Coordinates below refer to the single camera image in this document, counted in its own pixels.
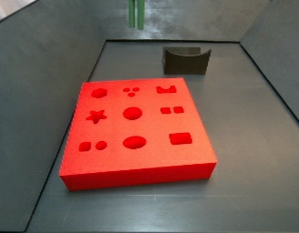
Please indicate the red foam shape board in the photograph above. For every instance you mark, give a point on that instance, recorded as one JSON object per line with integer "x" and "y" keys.
{"x": 137, "y": 134}

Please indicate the black curved holder stand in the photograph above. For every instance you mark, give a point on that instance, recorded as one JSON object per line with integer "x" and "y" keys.
{"x": 185, "y": 60}

